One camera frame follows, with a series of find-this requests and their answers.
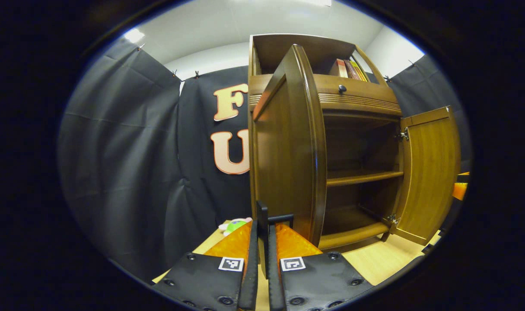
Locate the small ceiling light panel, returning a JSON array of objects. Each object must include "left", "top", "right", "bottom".
[{"left": 123, "top": 28, "right": 146, "bottom": 44}]

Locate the wooden cabinet drawer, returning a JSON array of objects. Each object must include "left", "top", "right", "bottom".
[{"left": 248, "top": 73, "right": 402, "bottom": 116}]

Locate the black door handle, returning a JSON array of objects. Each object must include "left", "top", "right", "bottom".
[{"left": 257, "top": 201, "right": 294, "bottom": 277}]

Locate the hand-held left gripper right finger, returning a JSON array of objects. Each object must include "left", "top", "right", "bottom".
[{"left": 267, "top": 222, "right": 374, "bottom": 311}]

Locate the black backdrop cloth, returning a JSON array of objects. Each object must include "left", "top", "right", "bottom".
[{"left": 57, "top": 37, "right": 472, "bottom": 281}]

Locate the wooden double-door shoe cabinet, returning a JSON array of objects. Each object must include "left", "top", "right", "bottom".
[{"left": 247, "top": 34, "right": 461, "bottom": 253}]

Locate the brown book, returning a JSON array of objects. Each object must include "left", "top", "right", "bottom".
[{"left": 344, "top": 59, "right": 361, "bottom": 81}]

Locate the green pink plush toy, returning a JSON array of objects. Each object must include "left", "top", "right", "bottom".
[{"left": 218, "top": 217, "right": 253, "bottom": 237}]

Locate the wooden shoe cabinet door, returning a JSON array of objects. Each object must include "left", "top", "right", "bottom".
[
  {"left": 390, "top": 106, "right": 461, "bottom": 247},
  {"left": 250, "top": 44, "right": 328, "bottom": 248}
]

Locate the tan red book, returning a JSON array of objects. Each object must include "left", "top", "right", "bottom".
[{"left": 329, "top": 58, "right": 348, "bottom": 78}]

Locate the yellow book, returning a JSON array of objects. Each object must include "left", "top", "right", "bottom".
[{"left": 350, "top": 60, "right": 369, "bottom": 83}]

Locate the wooden inner cabinet shelf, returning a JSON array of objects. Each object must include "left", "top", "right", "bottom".
[{"left": 326, "top": 170, "right": 404, "bottom": 187}]

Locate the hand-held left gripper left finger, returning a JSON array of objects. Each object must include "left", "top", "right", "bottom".
[{"left": 152, "top": 219, "right": 259, "bottom": 311}]

